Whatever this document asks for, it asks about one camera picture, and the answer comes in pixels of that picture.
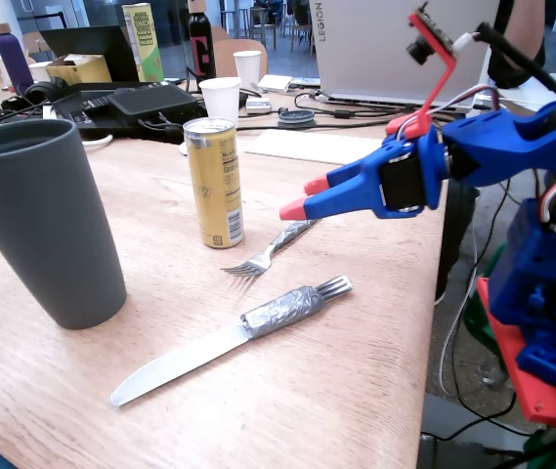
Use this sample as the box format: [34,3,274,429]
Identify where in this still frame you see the blue gripper body black servo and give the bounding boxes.
[373,125,449,221]

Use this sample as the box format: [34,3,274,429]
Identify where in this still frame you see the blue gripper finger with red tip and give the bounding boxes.
[278,168,382,222]
[303,145,384,197]

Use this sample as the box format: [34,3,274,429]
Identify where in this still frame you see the yellow drink can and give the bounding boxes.
[182,116,245,249]

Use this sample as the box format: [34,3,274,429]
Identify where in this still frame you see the person forearm black sleeve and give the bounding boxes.
[487,0,547,90]

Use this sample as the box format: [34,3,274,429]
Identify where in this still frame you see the black table leg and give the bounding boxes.
[434,181,480,307]

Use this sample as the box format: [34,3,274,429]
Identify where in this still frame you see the small white charger box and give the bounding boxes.
[245,96,273,115]

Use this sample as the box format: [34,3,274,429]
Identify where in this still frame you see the white flat notepad box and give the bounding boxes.
[257,73,294,94]

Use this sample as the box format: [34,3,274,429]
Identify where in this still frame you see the silver Legion laptop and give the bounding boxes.
[308,0,501,112]

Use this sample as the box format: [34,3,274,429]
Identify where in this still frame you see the small white paper cup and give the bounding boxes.
[233,50,263,90]

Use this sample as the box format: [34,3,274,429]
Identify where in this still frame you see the large white paper cup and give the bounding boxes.
[198,76,242,126]

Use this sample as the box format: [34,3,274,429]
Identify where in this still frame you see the green clamp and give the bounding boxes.
[462,242,508,363]

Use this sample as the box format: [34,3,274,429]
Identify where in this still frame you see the wooden chair back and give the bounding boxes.
[212,38,269,79]

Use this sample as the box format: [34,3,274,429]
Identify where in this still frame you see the black bottle pink logo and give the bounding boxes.
[187,0,217,85]

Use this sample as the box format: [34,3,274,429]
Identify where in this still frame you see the black electronics box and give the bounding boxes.
[107,83,201,130]

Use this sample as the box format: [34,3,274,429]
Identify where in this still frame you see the green yellow carton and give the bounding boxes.
[121,2,165,83]

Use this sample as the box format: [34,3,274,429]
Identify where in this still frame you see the black flat desk device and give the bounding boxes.
[42,81,186,144]

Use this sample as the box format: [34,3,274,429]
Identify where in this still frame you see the black laptop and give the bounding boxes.
[38,24,141,83]

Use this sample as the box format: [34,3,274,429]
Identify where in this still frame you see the yellow cardboard box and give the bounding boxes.
[45,53,113,87]

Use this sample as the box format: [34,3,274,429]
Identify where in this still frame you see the grey plastic cup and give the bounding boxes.
[0,118,128,330]

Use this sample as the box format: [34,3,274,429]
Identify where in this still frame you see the black headphones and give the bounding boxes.
[1,76,71,111]

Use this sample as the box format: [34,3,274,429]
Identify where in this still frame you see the purple bottle wooden cap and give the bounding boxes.
[0,22,35,94]

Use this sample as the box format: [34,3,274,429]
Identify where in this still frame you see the thin black table cable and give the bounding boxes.
[294,90,420,131]

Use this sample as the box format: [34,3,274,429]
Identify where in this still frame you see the metal fork taped handle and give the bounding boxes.
[220,218,319,277]

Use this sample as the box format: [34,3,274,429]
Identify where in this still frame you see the red camera mount with camera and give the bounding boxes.
[385,2,460,139]

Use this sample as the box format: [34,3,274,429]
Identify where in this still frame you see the white hanging cable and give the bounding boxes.
[439,214,480,398]

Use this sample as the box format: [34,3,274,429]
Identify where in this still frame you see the red robot base plate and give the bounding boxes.
[476,277,556,431]

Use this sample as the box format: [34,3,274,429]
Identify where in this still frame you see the metal knife taped handle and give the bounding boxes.
[109,275,355,407]

